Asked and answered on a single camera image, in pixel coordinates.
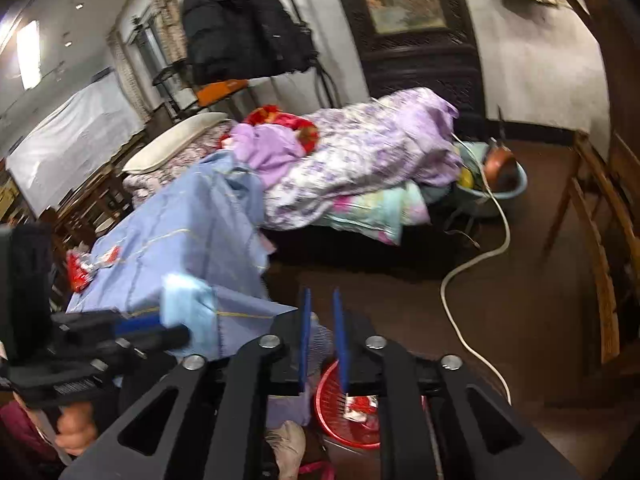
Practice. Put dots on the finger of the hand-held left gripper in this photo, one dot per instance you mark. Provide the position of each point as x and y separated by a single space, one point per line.
160 341
140 324

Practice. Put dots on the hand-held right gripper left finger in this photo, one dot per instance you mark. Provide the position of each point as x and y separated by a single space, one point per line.
304 340

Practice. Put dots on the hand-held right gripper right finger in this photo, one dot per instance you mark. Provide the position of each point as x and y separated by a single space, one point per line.
340 345

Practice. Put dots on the light blue cloth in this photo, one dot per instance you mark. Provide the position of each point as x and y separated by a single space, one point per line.
192 310

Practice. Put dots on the red white wrapper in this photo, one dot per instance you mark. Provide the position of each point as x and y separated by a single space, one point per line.
360 406

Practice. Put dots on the red plastic basket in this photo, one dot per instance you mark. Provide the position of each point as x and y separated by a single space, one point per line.
330 410

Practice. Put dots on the person's left forearm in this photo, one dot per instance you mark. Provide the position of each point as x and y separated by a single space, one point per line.
20 435

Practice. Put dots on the person's left hand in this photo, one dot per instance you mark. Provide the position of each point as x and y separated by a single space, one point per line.
75 427

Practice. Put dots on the pile of colourful snack wrappers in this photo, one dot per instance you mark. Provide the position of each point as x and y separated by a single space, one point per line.
80 272

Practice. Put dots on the beige cloth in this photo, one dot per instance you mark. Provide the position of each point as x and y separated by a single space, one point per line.
287 447

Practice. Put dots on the wooden table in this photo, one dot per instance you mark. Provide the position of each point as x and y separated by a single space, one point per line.
95 195

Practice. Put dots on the blue striped blanket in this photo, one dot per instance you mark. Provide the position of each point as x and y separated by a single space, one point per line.
200 220

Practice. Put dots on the green floral pillow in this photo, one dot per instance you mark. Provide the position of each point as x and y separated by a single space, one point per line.
375 210

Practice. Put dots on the white cover cloth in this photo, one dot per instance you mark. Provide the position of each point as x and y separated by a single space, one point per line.
75 140

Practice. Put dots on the cream pillow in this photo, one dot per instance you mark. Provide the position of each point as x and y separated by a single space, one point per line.
170 142

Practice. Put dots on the plain purple cloth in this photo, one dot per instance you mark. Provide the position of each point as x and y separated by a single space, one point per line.
270 152

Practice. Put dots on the purple floral quilt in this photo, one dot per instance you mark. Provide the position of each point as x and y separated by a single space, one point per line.
370 150

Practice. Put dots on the red cloth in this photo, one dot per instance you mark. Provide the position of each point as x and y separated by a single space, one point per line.
280 120

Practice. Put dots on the ceiling light panel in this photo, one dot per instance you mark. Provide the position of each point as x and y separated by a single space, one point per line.
29 52

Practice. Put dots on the black metal stand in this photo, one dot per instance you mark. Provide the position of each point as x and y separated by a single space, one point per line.
172 90

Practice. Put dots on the copper pot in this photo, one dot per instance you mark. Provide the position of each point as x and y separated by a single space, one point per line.
500 170

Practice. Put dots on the blue plastic basin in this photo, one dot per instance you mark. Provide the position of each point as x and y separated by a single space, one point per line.
517 187

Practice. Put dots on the slatted wooden chair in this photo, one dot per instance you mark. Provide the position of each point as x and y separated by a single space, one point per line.
600 240

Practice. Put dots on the patterned curtain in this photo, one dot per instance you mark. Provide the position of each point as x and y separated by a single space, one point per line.
165 25

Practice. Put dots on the black jacket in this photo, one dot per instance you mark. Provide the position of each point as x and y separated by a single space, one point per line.
240 25

